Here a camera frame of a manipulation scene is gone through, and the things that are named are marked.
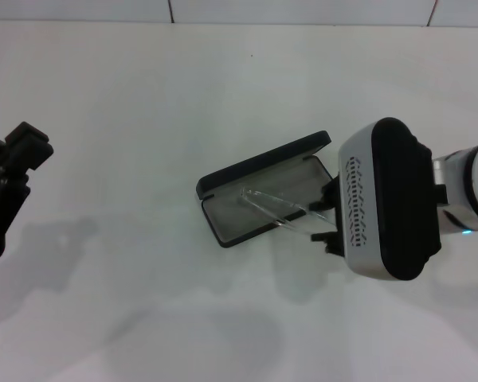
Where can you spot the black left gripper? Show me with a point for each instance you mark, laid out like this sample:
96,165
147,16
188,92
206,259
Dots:
0,207

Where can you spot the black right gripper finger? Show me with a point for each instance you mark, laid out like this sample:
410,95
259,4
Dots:
330,242
328,197

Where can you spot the clear transparent glasses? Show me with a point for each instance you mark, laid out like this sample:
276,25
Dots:
271,203

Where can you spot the black glasses case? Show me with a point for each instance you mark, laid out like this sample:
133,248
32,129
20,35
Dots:
243,171

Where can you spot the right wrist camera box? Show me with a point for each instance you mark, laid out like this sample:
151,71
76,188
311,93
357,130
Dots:
398,199

